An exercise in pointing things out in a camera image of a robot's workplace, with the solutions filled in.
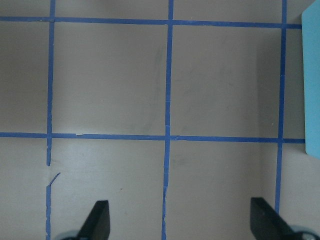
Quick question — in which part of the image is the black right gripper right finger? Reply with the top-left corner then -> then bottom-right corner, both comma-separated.
250,197 -> 298,240

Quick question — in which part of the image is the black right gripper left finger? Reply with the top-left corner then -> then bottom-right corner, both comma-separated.
75,200 -> 111,240

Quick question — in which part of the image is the light blue plastic tray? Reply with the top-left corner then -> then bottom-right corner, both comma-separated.
301,0 -> 320,159

